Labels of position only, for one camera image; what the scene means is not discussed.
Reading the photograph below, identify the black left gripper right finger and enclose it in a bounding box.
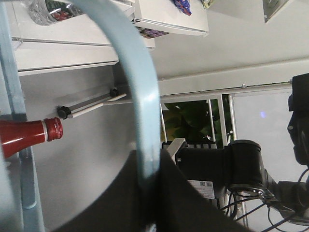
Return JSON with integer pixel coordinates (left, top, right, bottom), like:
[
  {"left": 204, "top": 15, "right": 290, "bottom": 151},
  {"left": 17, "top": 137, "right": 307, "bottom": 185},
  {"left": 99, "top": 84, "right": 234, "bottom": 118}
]
[{"left": 154, "top": 149, "right": 249, "bottom": 232}]

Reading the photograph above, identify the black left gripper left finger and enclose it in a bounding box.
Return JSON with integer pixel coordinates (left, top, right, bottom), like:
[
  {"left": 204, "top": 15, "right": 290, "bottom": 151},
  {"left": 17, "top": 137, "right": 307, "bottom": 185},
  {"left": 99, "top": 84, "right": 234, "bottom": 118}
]
[{"left": 56, "top": 150, "right": 143, "bottom": 232}]

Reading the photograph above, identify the light blue plastic basket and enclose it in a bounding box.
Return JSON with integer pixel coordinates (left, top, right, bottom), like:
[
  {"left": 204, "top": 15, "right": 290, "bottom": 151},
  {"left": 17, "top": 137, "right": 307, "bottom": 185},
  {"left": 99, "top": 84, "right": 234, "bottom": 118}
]
[{"left": 0, "top": 0, "right": 160, "bottom": 232}]

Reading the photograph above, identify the red aluminium coke bottle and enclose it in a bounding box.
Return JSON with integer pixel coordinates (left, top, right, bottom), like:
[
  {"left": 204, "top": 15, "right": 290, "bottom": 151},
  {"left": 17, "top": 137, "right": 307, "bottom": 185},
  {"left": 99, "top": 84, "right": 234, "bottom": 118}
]
[{"left": 0, "top": 117, "right": 63, "bottom": 159}]

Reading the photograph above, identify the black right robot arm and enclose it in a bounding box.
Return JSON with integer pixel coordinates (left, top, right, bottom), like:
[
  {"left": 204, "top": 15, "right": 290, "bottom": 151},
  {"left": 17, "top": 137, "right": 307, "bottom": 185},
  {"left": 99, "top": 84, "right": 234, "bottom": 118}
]
[{"left": 175, "top": 74, "right": 309, "bottom": 225}]

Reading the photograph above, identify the green potted plant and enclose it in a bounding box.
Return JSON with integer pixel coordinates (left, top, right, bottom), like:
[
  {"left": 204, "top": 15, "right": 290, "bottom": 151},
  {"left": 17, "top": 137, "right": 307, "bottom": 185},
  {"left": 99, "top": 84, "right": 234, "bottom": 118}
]
[{"left": 163, "top": 99, "right": 223, "bottom": 148}]

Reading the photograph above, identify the white metal shelf unit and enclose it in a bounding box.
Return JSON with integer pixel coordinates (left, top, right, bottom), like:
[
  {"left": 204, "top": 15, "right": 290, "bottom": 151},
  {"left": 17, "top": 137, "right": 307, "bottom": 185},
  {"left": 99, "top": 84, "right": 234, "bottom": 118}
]
[{"left": 3, "top": 0, "right": 209, "bottom": 76}]

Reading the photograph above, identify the blue snack bag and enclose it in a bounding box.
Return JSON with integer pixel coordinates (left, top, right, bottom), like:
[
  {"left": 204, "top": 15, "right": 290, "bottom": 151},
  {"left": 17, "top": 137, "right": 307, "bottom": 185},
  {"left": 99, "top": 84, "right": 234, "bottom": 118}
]
[{"left": 172, "top": 0, "right": 192, "bottom": 16}]

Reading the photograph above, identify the clear water bottle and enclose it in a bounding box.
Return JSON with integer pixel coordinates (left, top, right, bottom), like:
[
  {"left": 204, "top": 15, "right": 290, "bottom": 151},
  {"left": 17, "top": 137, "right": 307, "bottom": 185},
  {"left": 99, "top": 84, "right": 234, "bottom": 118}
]
[{"left": 28, "top": 0, "right": 84, "bottom": 26}]

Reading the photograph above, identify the black cable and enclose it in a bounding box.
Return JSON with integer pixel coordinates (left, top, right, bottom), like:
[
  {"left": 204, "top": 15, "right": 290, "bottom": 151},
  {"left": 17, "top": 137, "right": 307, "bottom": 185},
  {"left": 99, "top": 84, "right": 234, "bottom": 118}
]
[{"left": 218, "top": 166, "right": 309, "bottom": 232}]

